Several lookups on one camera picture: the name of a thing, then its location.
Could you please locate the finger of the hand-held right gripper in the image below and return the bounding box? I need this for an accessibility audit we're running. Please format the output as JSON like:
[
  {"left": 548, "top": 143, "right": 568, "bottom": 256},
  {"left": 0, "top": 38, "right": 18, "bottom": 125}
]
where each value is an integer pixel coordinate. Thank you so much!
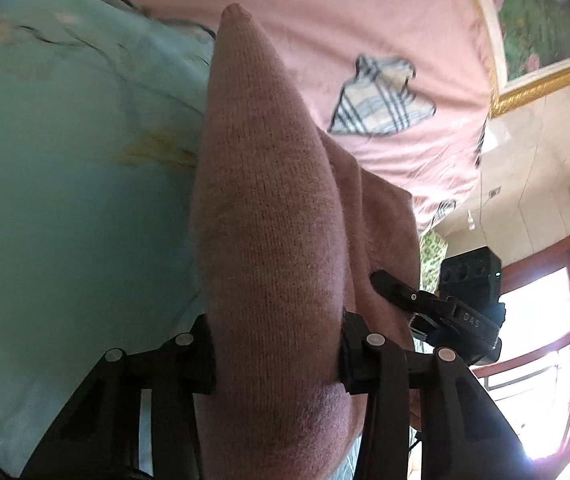
[{"left": 369, "top": 270, "right": 453, "bottom": 320}]

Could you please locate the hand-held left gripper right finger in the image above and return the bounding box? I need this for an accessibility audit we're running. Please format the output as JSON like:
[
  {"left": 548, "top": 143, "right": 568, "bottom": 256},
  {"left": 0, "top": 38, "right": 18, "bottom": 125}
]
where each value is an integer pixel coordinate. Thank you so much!
[{"left": 337, "top": 310, "right": 528, "bottom": 480}]

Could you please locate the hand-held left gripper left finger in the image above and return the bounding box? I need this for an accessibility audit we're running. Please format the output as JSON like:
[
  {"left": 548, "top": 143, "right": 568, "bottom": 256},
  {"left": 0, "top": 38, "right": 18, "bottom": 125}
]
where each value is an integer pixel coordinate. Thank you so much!
[{"left": 20, "top": 312, "right": 218, "bottom": 480}]

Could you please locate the pink knitted sweater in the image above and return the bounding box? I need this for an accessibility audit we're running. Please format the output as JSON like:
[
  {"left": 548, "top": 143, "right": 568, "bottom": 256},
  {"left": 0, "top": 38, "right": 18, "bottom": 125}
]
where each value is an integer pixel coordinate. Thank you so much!
[{"left": 189, "top": 2, "right": 422, "bottom": 480}]

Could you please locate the green patterned pillow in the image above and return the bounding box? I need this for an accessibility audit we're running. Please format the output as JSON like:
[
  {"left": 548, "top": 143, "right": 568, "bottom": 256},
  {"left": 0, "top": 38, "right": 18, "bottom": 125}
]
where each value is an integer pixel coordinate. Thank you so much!
[{"left": 419, "top": 230, "right": 449, "bottom": 297}]

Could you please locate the turquoise floral bedsheet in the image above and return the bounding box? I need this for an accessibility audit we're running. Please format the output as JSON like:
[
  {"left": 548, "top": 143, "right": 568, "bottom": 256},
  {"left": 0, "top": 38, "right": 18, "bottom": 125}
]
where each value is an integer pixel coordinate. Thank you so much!
[{"left": 0, "top": 0, "right": 366, "bottom": 480}]

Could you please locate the pink quilt with plaid hearts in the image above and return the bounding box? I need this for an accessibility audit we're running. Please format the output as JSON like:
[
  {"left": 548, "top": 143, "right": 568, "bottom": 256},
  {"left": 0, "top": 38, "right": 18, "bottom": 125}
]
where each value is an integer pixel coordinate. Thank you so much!
[{"left": 10, "top": 0, "right": 498, "bottom": 233}]

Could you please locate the gold framed painting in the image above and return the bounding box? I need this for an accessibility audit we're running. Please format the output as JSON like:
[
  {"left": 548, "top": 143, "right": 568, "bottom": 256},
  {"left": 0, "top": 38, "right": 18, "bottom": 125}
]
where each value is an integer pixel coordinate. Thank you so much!
[{"left": 462, "top": 0, "right": 570, "bottom": 119}]

